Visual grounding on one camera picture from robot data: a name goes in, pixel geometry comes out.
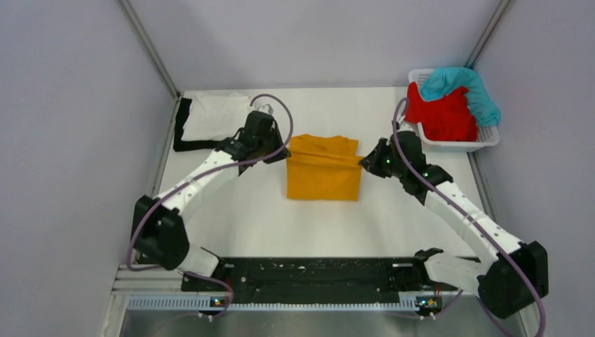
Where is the yellow t shirt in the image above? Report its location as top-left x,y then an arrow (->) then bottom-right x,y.
286,134 -> 362,201

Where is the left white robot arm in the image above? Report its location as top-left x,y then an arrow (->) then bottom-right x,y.
131,110 -> 290,290

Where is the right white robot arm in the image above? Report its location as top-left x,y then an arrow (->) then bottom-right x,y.
359,131 -> 549,319

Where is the folded white t shirt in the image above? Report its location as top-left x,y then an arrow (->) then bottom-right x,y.
181,92 -> 250,142

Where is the red t shirt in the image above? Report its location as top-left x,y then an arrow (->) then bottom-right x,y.
405,83 -> 479,142

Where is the folded black t shirt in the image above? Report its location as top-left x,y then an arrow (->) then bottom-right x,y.
173,98 -> 229,152

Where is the teal t shirt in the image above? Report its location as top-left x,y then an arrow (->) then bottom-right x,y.
419,66 -> 502,128

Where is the white plastic basket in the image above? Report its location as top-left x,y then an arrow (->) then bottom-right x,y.
408,68 -> 500,152

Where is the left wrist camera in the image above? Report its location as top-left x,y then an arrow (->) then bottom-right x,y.
257,104 -> 274,115

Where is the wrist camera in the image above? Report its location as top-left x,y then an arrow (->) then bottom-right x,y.
397,121 -> 416,133
257,104 -> 274,115

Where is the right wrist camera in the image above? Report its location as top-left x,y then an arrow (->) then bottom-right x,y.
397,121 -> 416,133

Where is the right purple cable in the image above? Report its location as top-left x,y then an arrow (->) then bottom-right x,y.
392,98 -> 547,337

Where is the purple cable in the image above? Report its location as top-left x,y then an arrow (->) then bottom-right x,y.
392,98 -> 547,337
126,93 -> 295,322

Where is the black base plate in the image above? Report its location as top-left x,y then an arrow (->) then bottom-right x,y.
181,257 -> 454,305

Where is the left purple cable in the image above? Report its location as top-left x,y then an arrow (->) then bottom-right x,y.
126,93 -> 295,322

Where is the aluminium frame rail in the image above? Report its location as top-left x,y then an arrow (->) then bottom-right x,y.
100,291 -> 540,337

